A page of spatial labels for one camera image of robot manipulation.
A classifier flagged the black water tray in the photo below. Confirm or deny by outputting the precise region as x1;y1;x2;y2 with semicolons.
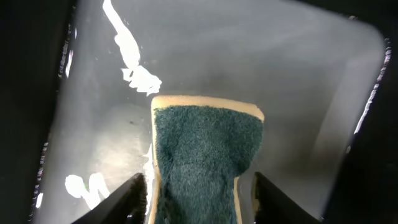
1;1;397;223

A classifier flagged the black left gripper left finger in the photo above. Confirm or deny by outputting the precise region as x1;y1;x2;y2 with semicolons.
73;172;147;224

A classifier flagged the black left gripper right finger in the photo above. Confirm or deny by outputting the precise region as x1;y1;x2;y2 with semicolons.
251;172;321;224

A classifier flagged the green and yellow sponge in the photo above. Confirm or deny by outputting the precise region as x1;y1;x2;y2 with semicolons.
149;95;264;223

